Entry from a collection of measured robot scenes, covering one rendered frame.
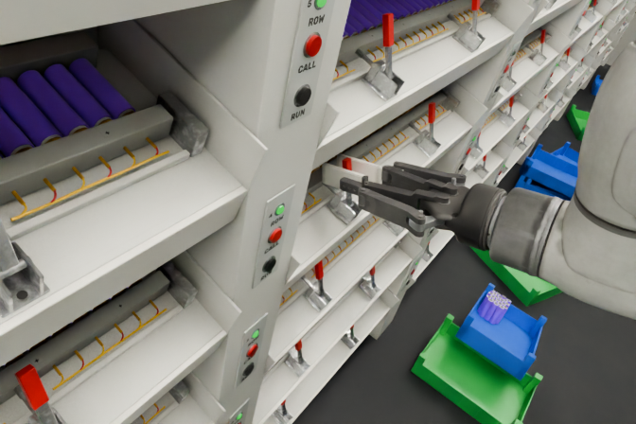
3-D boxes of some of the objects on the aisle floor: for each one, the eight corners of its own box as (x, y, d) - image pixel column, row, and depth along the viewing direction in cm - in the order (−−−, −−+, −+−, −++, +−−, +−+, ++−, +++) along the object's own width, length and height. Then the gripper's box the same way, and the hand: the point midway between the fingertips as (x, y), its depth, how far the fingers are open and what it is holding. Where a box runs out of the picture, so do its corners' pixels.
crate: (478, 301, 169) (489, 282, 166) (535, 337, 161) (548, 318, 158) (454, 336, 143) (468, 314, 140) (521, 380, 135) (536, 359, 132)
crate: (563, 291, 180) (574, 276, 175) (526, 307, 171) (537, 291, 166) (504, 235, 199) (513, 220, 195) (468, 246, 190) (477, 231, 185)
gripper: (468, 284, 54) (296, 215, 66) (515, 219, 65) (360, 169, 77) (478, 226, 50) (293, 165, 62) (526, 167, 61) (362, 125, 73)
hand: (350, 174), depth 68 cm, fingers open, 3 cm apart
